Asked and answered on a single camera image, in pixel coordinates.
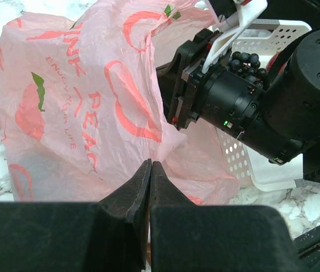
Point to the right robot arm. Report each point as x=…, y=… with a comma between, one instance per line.
x=275, y=112

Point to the black plastic toolbox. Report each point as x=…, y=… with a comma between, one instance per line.
x=305, y=10

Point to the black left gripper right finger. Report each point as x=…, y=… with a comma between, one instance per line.
x=189, y=237

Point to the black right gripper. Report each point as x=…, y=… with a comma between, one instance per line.
x=221, y=96

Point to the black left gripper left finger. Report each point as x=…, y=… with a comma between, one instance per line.
x=109, y=235

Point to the dark fake grape bunch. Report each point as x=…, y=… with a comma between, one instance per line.
x=248, y=67

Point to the pink plastic bag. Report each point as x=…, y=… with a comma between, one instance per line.
x=81, y=109

